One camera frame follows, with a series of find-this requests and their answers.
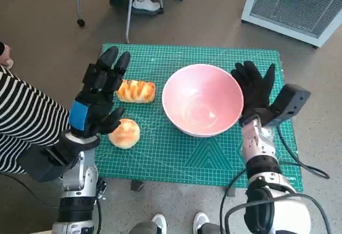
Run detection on person's hand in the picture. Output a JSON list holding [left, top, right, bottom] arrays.
[[0, 44, 13, 69]]

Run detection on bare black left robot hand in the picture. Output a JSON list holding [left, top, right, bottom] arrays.
[[68, 45, 131, 138]]

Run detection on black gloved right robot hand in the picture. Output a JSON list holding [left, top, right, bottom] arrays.
[[230, 60, 276, 126]]

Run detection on long braided toy bread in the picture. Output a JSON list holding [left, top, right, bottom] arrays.
[[116, 79, 157, 104]]

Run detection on round toy bread bun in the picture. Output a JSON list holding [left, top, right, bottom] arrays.
[[108, 118, 141, 149]]

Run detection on pink bowl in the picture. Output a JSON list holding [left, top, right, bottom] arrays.
[[161, 63, 244, 138]]

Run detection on grey metal pole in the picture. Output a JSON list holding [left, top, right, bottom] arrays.
[[125, 0, 136, 44]]

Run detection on large white mesh cabinet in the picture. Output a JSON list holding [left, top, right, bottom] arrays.
[[241, 0, 342, 48]]

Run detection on green cutting mat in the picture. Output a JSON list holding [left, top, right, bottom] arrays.
[[95, 43, 305, 192]]

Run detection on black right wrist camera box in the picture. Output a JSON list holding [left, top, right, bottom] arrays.
[[263, 83, 312, 125]]

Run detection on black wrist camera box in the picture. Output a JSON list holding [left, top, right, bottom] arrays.
[[18, 143, 81, 183], [263, 83, 312, 125]]

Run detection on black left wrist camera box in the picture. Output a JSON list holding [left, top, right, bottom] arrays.
[[18, 143, 81, 183]]

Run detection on black camera cable loop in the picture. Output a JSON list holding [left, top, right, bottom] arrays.
[[276, 126, 330, 180]]

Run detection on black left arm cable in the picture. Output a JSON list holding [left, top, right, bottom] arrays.
[[95, 199, 104, 232]]

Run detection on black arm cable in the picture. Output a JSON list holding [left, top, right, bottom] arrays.
[[219, 167, 276, 234], [95, 199, 104, 232]]

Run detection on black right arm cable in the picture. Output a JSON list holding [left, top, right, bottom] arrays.
[[219, 167, 276, 234]]

